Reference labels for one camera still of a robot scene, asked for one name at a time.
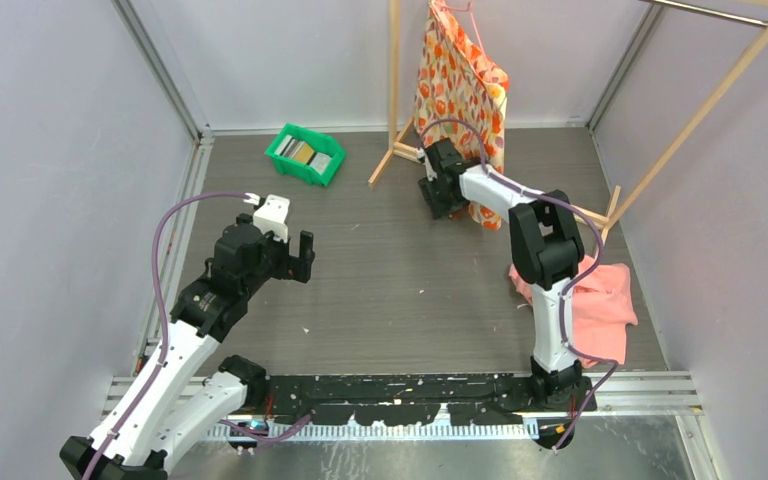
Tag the pink cloth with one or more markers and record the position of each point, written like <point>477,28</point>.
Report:
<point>595,317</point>

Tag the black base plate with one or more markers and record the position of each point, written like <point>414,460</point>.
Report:
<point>404,400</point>

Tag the silver card in bin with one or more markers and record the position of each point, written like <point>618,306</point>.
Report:
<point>320,162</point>

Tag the green plastic bin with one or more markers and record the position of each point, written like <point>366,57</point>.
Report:
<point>283,143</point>

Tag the aluminium frame rail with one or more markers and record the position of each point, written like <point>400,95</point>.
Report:
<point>624,394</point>

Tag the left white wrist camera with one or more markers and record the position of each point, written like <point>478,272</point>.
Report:
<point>271,215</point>

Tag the floral fabric bag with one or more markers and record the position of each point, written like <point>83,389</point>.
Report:
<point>461,92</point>

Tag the gold credit card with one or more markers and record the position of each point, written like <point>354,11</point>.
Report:
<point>302,153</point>

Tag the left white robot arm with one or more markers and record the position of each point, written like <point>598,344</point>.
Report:
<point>148,432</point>

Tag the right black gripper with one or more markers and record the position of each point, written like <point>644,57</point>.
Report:
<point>437,206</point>

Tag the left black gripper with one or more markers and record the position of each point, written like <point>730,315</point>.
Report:
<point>292,267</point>

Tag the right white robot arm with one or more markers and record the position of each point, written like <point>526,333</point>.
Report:
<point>546,250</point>

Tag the pink hanger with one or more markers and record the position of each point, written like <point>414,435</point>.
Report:
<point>463,20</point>

